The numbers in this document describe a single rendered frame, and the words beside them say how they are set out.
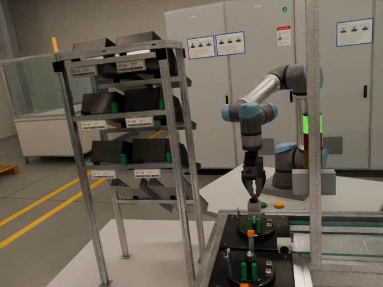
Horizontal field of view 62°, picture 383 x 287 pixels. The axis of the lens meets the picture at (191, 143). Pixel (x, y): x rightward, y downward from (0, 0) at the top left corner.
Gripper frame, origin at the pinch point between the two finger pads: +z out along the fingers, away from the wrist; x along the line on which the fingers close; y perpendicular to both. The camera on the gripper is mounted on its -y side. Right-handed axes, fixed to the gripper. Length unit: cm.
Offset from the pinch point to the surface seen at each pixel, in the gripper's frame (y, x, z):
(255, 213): -9.4, -0.6, 1.8
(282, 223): -1.1, -9.6, 10.3
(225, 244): -16.4, 9.9, 10.0
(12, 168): 327, 447, 98
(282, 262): -24.8, -9.0, 10.1
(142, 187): -15.0, 38.2, -11.0
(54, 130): 380, 385, 44
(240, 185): 62, 13, 22
